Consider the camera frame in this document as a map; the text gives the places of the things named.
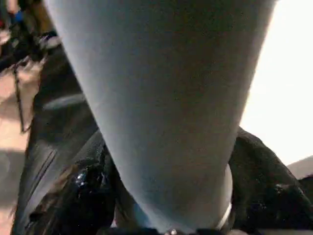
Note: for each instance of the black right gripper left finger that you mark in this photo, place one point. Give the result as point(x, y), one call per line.
point(73, 195)

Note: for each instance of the white plastic table leg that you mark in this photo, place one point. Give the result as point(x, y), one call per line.
point(159, 98)

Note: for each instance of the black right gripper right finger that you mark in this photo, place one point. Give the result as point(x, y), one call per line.
point(269, 195)

